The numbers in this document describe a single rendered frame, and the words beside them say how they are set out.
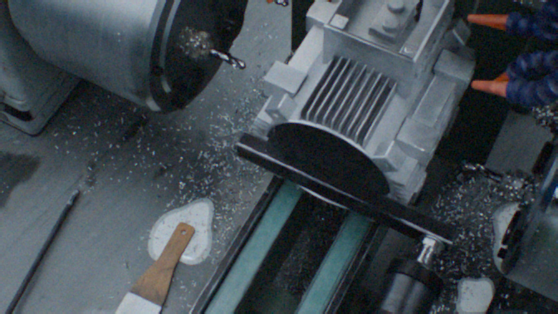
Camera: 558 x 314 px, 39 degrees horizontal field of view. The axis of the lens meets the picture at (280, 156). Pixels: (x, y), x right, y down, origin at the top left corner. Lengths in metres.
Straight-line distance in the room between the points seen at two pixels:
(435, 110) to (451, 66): 0.05
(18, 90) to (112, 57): 0.25
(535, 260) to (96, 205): 0.59
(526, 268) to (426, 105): 0.20
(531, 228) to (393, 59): 0.21
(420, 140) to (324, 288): 0.21
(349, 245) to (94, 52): 0.36
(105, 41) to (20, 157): 0.35
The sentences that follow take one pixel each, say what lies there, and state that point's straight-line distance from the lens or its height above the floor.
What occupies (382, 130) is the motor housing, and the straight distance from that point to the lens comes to 0.82.
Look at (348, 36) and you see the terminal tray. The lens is 0.81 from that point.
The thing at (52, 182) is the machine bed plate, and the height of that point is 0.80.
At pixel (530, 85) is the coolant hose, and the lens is 0.69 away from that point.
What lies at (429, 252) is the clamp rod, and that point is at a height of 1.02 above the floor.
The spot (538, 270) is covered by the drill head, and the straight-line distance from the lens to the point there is 0.81.
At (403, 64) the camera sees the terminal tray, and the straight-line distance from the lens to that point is 0.80.
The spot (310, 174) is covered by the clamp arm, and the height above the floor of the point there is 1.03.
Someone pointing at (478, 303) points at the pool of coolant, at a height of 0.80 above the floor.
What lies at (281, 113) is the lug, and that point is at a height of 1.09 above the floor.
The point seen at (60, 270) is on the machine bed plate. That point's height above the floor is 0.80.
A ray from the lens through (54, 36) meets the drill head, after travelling 0.93.
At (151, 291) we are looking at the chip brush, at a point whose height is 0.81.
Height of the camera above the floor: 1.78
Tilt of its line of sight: 61 degrees down
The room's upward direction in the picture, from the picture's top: straight up
